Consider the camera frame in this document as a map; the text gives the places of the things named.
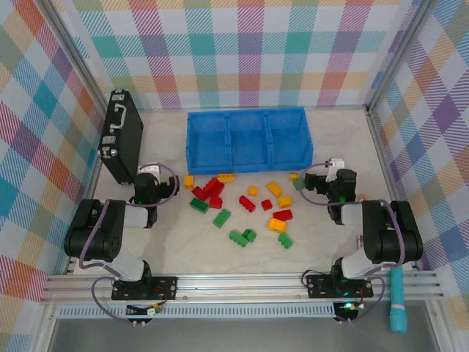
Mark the green curved lego brick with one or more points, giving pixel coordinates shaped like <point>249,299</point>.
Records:
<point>251,234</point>

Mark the aluminium mounting rail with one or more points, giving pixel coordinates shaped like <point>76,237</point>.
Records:
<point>238,289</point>

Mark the small printed card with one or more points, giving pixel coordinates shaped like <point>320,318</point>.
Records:
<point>360,242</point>

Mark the aluminium frame beam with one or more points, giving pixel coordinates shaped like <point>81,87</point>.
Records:
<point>382,154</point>
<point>91,183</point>

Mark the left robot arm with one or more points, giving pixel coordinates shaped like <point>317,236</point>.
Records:
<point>95,227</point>

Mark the teal cylindrical tool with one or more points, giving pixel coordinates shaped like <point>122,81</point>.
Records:
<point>398,304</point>

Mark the yellow lego brick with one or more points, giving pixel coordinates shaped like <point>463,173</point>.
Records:
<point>253,190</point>
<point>294,177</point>
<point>274,188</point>
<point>226,177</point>
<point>277,224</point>
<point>284,201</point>
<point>188,182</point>

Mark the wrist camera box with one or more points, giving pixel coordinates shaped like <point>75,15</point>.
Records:
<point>150,169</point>
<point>335,163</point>

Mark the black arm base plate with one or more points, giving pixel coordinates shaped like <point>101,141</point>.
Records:
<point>165,287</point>
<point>318,287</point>

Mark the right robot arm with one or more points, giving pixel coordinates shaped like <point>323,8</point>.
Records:
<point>388,234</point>

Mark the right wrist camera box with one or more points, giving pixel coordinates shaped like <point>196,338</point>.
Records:
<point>335,163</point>

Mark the aluminium frame post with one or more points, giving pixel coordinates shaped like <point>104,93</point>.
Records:
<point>397,55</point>
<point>78,55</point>

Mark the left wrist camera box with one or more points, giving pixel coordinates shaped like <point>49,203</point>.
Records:
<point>150,169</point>

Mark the black briefcase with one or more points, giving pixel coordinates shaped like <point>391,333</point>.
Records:
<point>122,139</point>

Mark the small wiring connector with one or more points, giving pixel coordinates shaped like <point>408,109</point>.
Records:
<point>348,307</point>
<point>152,311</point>

